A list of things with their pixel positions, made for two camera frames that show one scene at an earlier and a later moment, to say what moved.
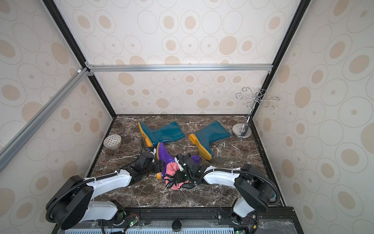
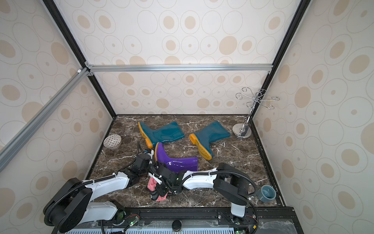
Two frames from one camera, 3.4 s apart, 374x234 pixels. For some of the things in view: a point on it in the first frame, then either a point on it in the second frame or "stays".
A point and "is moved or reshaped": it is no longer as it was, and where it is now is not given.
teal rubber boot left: [170, 132] stays
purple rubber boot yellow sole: [163, 156] stays
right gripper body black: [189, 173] → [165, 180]
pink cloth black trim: [171, 168] is moved or reshaped
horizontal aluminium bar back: [154, 68] stays
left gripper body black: [156, 167] stays
